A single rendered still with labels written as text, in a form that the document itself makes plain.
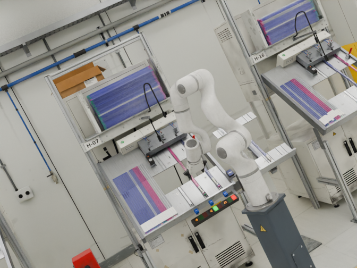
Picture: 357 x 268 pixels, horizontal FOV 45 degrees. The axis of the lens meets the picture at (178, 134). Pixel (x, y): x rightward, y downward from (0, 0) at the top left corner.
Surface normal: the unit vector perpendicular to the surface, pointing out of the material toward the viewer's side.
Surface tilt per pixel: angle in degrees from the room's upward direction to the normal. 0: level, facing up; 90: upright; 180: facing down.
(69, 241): 90
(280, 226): 90
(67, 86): 80
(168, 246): 90
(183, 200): 43
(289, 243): 90
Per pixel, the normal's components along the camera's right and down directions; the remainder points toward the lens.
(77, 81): 0.24, -0.16
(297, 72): -0.11, -0.62
